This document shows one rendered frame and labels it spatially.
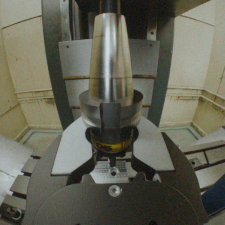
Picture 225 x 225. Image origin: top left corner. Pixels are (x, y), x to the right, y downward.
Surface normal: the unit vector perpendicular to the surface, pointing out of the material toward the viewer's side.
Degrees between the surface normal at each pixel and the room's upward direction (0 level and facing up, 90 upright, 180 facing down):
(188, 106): 90
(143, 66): 89
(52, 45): 90
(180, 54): 90
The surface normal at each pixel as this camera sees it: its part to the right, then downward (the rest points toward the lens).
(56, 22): 0.04, 0.47
